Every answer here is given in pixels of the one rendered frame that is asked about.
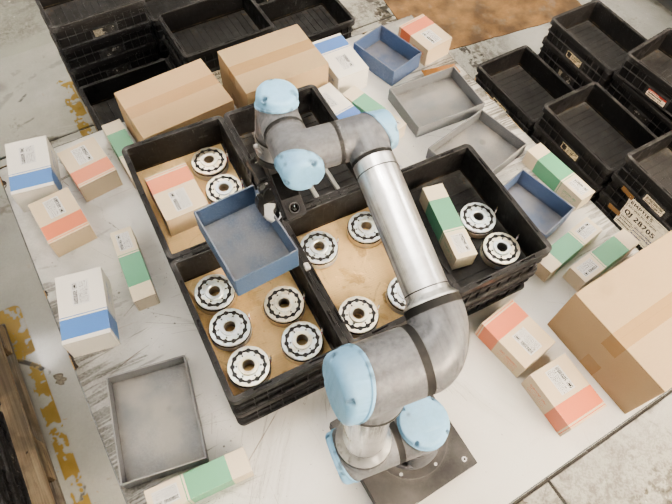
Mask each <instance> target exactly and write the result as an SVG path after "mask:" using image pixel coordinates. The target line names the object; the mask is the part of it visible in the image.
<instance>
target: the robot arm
mask: <svg viewBox="0 0 672 504"><path fill-rule="evenodd" d="M298 106H299V100H298V91H297V89H296V87H295V86H294V85H293V84H292V83H290V82H288V81H286V80H283V79H270V80H266V81H264V82H262V83H261V84H260V85H259V86H258V88H257V90H256V95H255V102H254V107H255V137H254V142H255V144H254V145H253V148H254V149H255V152H256V156H254V158H251V159H248V160H247V177H248V179H249V181H250V182H251V184H252V185H253V187H254V189H255V190H258V191H259V194H258V193H257V194H256V198H255V205H256V207H257V208H258V210H259V212H260V213H261V214H262V216H263V217H264V218H265V219H266V220H267V221H269V222H271V223H272V222H274V221H275V219H274V215H276V217H277V218H278V220H279V219H280V218H281V217H282V219H283V220H284V221H286V222H289V221H292V220H295V219H298V218H300V217H302V216H304V215H305V214H306V208H305V205H304V203H303V200H302V198H301V195H300V192H299V191H301V190H306V189H309V188H312V185H314V184H318V183H319V182H320V181H321V180H322V178H323V177H324V174H325V169H326V168H330V167H333V166H337V165H341V164H344V163H348V162H350V163H351V166H352V168H353V170H354V173H355V175H356V178H357V180H358V183H359V185H360V188H361V190H362V193H363V195H364V198H365V200H366V203H367V205H368V208H369V210H370V213H371V215H372V218H373V221H374V223H375V226H376V228H377V231H378V233H379V236H380V238H381V241H382V243H383V246H384V248H385V251H386V253H387V256H388V258H389V261H390V263H391V266H392V268H393V271H394V273H395V276H396V278H397V281H398V283H399V286H400V288H401V291H402V293H403V296H404V299H405V301H406V306H405V308H404V310H403V313H404V316H405V318H406V321H407V324H405V325H402V326H399V327H396V328H393V329H391V330H388V331H385V332H382V333H379V334H376V335H374V336H371V337H368V338H365V339H362V340H360V341H357V342H354V343H351V344H350V343H348V344H344V345H342V346H340V347H339V348H338V349H335V350H333V351H331V352H329V353H328V354H327V355H326V356H325V358H324V360H323V366H322V371H323V377H324V385H325V389H326V393H327V396H328V399H329V402H330V405H331V407H332V410H333V412H334V414H335V415H336V417H337V419H338V420H339V421H341V422H340V424H339V426H338V428H333V429H332V430H331V431H329V432H327V433H326V435H325V439H326V443H327V446H328V449H329V452H330V454H331V457H332V460H333V462H334V465H335V467H336V470H337V472H338V475H339V477H340V479H341V481H342V482H343V483H344V484H346V485H349V484H352V483H358V482H360V481H361V480H362V479H365V478H367V477H370V476H372V475H375V474H377V473H380V472H382V471H384V470H387V469H389V468H392V467H394V466H395V467H397V468H400V469H403V470H417V469H420V468H422V467H424V466H426V465H427V464H429V463H430V462H431V461H432V460H433V459H434V457H435V456H436V454H437V452H438V449H439V448H440V447H441V446H442V445H443V444H444V442H445V441H446V439H447V436H448V434H449V430H450V421H449V416H448V414H447V411H446V410H445V408H444V407H443V405H442V404H441V403H440V402H439V401H438V400H436V399H435V398H433V397H430V396H431V395H434V394H437V393H440V392H442V391H443V390H445V389H446V388H448V387H449V386H450V385H451V384H452V383H453V382H454V381H455V380H456V378H457V377H458V376H459V374H460V372H461V370H462V368H463V366H464V363H465V360H466V357H467V353H468V346H469V322H468V316H467V311H466V308H465V305H464V302H463V300H462V297H461V295H460V292H459V291H458V290H457V289H455V288H453V287H451V286H450V285H449V283H448V281H447V278H446V276H445V274H444V271H443V269H442V267H441V264H440V262H439V260H438V257H437V255H436V252H435V250H434V248H433V245H432V243H431V241H430V238H429V236H428V234H427V231H426V229H425V226H424V224H423V222H422V219H421V217H420V215H419V212H418V210H417V208H416V205H415V203H414V200H413V198H412V196H411V193H410V191H409V189H408V186H407V184H406V182H405V179H404V177H403V174H402V172H401V170H400V167H399V165H398V163H397V160H396V158H395V156H394V153H393V151H392V149H395V148H396V147H397V146H398V143H399V131H398V129H397V123H396V120H395V118H394V116H393V115H392V114H391V112H389V111H388V110H386V109H378V110H374V111H369V112H366V111H365V112H361V113H360V114H357V115H353V116H350V117H346V118H343V119H339V120H335V121H332V122H328V123H324V124H320V125H316V126H312V127H309V128H306V127H305V125H304V122H303V121H302V119H301V117H300V114H299V112H298ZM255 159H257V160H255ZM253 160H254V161H253ZM251 161H252V164H251ZM249 169H250V171H251V176H250V175H249ZM274 200H276V203H277V207H276V209H277V211H276V213H275V214H274V212H273V210H274V208H275V202H274Z"/></svg>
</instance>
